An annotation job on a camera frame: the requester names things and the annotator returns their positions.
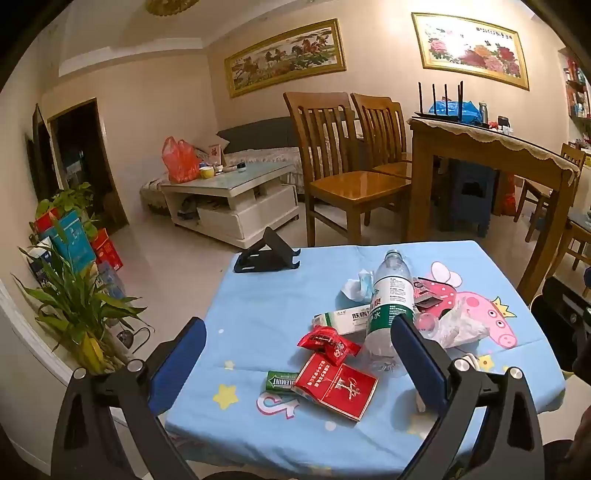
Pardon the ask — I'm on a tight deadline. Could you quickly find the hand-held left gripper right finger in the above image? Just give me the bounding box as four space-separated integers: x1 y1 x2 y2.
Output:
390 314 546 480

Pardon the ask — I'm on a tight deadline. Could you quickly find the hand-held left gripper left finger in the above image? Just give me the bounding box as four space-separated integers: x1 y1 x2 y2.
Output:
52 316 207 480

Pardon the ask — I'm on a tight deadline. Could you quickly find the white plastic bag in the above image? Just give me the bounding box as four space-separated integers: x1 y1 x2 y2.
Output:
416 307 490 349

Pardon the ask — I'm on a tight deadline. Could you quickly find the clear plastic water bottle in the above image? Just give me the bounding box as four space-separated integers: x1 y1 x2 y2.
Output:
365 250 419 374

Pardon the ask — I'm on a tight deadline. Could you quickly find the red cigarette pack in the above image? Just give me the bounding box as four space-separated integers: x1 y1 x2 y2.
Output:
292 352 378 422

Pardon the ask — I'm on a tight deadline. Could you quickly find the red candy wrapper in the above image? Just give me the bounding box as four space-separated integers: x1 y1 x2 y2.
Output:
298 324 362 367

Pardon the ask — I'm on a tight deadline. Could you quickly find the green chewing gum pack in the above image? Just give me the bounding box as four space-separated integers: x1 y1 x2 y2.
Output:
265 369 301 393

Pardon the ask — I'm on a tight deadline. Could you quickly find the black trash bin yellow rim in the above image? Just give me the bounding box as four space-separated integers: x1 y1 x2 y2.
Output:
530 276 591 372

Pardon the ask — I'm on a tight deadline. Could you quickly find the pink black foil packet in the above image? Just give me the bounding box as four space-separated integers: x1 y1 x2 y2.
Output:
412 276 439 311

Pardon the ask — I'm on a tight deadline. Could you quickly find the white green medicine box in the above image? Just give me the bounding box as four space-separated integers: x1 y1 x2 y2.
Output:
314 302 372 335

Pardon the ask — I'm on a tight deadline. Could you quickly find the crumpled blue white face mask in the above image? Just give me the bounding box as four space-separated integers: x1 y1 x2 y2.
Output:
339 269 376 301

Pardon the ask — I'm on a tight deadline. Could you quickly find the small blue printed box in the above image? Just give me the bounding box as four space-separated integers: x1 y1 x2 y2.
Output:
95 261 127 301

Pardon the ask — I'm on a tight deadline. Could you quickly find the blue cartoon print tablecloth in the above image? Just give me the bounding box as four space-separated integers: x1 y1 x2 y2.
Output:
164 240 566 467

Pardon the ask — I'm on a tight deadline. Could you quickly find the tall leafy potted plant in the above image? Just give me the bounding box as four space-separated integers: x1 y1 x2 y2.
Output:
11 222 153 374

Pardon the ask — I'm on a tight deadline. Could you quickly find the red gift box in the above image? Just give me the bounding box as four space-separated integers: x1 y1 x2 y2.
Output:
34 208 61 234
90 228 124 273

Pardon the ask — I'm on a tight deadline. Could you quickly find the black folding phone stand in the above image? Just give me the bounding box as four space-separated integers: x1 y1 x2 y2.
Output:
233 227 302 274

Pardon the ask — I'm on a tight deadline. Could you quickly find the blue plastic stool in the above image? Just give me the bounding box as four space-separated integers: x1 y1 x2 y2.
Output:
441 161 499 238

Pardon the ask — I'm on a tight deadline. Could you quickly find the large blue gift box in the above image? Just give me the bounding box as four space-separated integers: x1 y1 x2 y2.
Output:
39 210 98 273

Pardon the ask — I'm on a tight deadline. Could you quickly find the white coffee table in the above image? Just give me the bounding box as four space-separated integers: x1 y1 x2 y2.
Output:
159 161 301 250

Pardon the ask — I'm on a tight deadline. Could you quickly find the wooden dining table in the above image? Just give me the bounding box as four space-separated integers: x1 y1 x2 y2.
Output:
406 117 580 305

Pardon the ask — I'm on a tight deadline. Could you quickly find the red bag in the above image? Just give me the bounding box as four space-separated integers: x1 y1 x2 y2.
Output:
501 175 518 215

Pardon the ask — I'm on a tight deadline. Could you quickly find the green pothos plant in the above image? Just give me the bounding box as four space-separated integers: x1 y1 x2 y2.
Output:
30 182 100 245

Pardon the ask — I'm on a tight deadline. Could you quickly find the orange plastic bag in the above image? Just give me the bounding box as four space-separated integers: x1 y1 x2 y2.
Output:
161 136 201 183

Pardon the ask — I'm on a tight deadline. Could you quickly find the sofa with beige cover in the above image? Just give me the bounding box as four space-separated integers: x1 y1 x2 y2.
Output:
141 117 361 215

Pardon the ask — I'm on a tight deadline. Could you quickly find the beige lace table cover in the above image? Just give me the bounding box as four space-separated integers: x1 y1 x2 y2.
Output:
406 117 580 174

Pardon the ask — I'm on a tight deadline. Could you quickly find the grey sofa cushion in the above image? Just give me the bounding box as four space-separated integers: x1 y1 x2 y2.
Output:
216 117 301 151

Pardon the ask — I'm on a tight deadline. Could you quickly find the black router with antennas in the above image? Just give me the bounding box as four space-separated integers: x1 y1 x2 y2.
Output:
413 80 490 127

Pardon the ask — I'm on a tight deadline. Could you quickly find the black flat television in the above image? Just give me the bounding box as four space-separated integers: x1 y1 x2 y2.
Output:
25 104 58 204

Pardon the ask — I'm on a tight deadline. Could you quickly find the blue plastic bag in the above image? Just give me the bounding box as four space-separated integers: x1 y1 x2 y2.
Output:
428 99 481 124

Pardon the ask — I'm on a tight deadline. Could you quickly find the framed flower painting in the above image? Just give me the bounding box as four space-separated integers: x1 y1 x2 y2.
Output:
411 12 531 90

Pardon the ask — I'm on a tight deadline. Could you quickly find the framed horse painting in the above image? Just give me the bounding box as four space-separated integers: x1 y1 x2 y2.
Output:
224 18 347 99

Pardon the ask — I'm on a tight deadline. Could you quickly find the gold ceiling lamp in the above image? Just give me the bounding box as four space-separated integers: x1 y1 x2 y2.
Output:
145 0 195 14

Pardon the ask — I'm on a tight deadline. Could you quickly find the dark wooden door frame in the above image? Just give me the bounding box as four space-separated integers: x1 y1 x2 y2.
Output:
47 98 130 232

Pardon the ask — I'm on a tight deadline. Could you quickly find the wall shelf with items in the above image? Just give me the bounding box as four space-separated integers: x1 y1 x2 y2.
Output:
556 46 591 148

